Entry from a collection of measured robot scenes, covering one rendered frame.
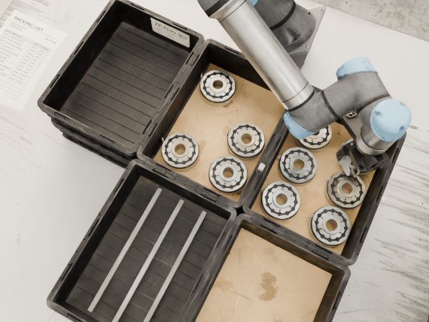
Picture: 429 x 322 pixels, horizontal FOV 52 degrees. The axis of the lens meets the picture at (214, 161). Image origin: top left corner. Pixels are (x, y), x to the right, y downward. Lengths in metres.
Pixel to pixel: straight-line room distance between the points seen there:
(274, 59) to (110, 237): 0.61
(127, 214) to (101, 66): 0.46
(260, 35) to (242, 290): 0.62
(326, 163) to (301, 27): 0.40
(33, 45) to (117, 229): 0.73
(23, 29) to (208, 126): 0.75
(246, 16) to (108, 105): 0.54
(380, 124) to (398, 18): 1.80
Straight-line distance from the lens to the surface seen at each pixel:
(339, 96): 0.97
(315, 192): 1.22
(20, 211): 1.41
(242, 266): 1.15
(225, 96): 1.25
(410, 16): 2.72
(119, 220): 1.19
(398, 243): 1.41
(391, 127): 0.92
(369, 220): 1.14
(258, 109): 1.28
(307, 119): 0.99
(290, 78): 0.95
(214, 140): 1.23
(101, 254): 1.18
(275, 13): 1.31
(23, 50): 1.62
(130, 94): 1.30
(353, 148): 1.11
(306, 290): 1.18
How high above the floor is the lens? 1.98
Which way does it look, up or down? 72 degrees down
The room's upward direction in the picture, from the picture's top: 5 degrees clockwise
